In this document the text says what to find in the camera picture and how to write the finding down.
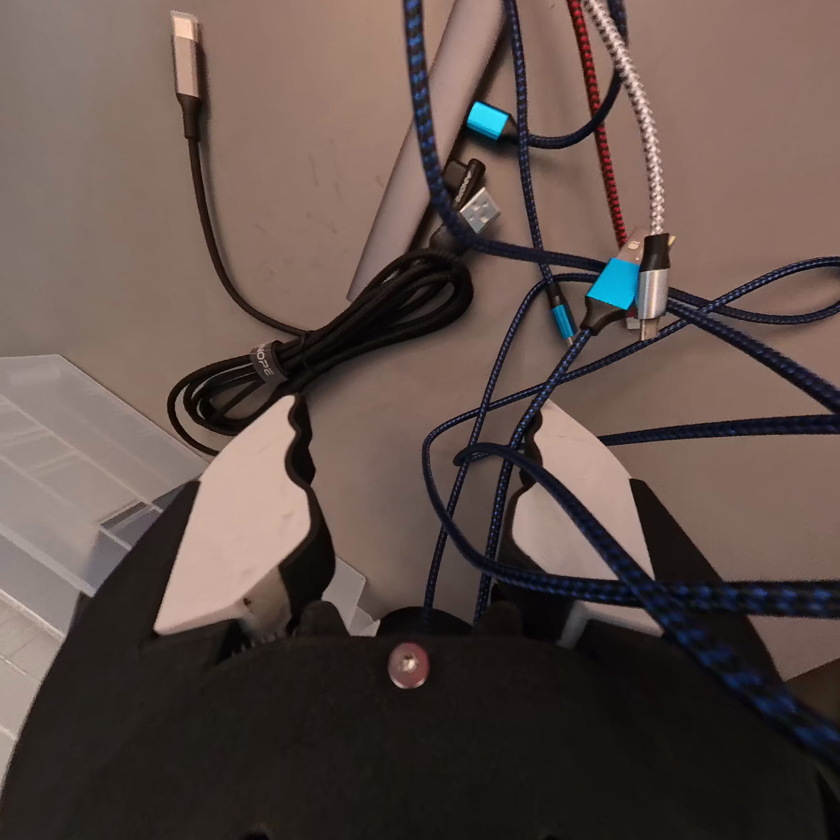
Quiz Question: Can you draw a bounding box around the black and white braided cable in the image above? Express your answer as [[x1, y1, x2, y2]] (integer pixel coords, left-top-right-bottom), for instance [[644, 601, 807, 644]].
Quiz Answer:
[[583, 0, 678, 342]]

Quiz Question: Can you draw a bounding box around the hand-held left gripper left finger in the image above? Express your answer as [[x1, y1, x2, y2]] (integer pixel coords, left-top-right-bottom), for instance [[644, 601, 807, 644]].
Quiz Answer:
[[152, 394, 337, 643]]

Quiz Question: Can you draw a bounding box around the black coiled usb cable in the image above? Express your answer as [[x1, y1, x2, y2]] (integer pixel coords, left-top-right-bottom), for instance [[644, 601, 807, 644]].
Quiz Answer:
[[167, 156, 503, 455]]

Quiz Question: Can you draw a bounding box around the clear plastic bin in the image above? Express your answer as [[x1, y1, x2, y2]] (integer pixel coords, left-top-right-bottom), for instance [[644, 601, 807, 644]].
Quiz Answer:
[[0, 354, 382, 756]]

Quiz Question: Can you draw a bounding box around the grey usb hub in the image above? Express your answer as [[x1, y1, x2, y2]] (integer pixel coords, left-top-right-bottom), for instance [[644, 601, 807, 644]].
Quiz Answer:
[[169, 0, 514, 337]]

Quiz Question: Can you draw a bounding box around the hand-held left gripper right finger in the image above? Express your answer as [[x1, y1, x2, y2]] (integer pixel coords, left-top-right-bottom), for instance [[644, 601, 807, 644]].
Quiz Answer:
[[508, 400, 665, 643]]

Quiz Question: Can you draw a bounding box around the red braided cable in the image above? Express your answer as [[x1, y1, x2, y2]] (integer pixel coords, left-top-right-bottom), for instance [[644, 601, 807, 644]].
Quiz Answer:
[[566, 0, 647, 266]]

